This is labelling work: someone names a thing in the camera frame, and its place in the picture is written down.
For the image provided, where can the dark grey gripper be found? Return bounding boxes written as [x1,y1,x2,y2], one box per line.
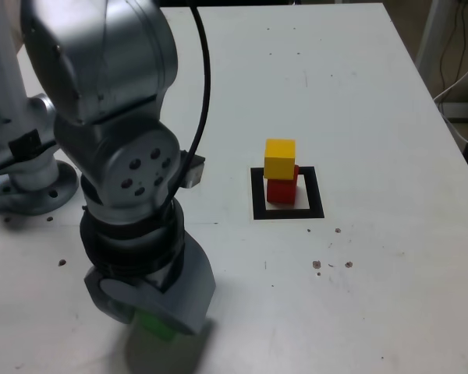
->
[83,232,216,337]

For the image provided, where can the black camera cable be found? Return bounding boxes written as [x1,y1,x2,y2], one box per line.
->
[161,0,213,211]

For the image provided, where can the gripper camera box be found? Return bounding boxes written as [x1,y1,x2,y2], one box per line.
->
[181,154,207,189]

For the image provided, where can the black tape square outline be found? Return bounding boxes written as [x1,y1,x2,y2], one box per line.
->
[250,166,325,221]

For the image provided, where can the green cube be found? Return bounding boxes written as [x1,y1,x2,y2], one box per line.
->
[134,307,179,339]

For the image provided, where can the yellow cube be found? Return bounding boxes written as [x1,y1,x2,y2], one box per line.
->
[263,138,297,181]

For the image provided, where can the white cable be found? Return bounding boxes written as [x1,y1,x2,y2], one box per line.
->
[432,48,468,148]

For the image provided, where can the red cube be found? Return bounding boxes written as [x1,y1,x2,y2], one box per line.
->
[265,163,300,206]

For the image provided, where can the white post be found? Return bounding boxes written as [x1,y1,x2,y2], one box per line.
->
[414,0,452,79]

